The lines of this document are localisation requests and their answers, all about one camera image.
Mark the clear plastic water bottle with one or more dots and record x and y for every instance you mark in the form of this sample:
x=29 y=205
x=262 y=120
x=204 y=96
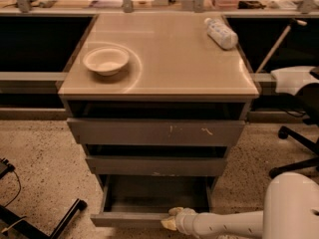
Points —
x=221 y=34

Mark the white paper bowl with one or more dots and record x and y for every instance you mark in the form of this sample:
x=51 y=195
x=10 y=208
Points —
x=106 y=61

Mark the grey drawer cabinet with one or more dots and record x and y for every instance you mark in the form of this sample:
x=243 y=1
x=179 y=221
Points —
x=175 y=72

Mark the grey bottom drawer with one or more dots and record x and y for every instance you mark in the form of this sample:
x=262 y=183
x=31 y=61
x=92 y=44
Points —
x=133 y=201

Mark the grey top drawer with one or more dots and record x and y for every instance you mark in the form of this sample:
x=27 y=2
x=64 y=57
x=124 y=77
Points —
x=156 y=132

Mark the grey middle drawer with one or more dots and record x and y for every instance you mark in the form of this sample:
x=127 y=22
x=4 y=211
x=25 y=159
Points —
x=156 y=166

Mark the black device with cable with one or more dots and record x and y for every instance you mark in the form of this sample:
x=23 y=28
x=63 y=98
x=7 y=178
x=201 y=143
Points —
x=5 y=168

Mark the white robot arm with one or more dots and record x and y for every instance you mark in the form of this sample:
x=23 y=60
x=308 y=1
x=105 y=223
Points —
x=291 y=208

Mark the black office chair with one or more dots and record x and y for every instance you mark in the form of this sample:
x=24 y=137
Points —
x=302 y=84

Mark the black gadgets on desk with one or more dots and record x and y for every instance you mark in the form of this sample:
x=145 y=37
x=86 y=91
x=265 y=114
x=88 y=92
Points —
x=250 y=4

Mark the grey drawer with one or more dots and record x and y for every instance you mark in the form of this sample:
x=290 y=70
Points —
x=156 y=166
x=156 y=132
x=133 y=201

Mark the black metal stand frame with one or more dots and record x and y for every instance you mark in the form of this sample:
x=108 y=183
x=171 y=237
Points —
x=45 y=223

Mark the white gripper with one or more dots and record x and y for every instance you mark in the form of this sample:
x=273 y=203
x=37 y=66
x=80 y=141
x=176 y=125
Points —
x=182 y=221

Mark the white stick with tip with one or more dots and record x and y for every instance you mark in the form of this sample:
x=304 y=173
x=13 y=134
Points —
x=283 y=35

